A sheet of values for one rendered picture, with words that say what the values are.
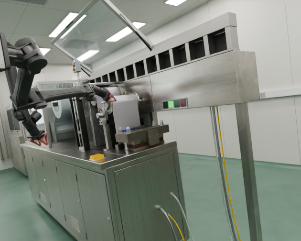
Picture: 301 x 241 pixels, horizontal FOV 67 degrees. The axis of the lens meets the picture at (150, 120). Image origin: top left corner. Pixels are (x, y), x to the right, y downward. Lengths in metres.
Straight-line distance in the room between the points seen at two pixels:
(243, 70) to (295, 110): 2.36
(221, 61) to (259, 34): 2.53
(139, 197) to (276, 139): 2.72
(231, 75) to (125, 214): 1.07
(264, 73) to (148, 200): 2.79
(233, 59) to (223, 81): 0.14
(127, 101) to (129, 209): 0.80
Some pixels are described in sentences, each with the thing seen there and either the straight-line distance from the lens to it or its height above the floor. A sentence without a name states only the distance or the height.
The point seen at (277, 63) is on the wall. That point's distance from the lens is 3.80.
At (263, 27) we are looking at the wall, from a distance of 3.93.
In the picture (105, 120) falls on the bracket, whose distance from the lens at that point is 1.80.
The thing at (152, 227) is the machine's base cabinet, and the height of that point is 0.35.
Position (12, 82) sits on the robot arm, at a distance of 1.58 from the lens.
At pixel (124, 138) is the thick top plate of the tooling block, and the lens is 1.61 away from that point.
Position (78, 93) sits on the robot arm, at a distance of 1.48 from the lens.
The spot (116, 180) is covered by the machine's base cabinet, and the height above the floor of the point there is 0.77.
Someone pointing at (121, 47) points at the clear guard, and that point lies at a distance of 2.11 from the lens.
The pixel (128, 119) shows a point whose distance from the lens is 1.82.
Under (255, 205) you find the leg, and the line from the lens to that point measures 1.74.
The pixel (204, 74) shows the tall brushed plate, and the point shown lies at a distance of 1.51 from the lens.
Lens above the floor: 1.21
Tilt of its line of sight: 4 degrees down
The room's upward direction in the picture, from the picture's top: 8 degrees counter-clockwise
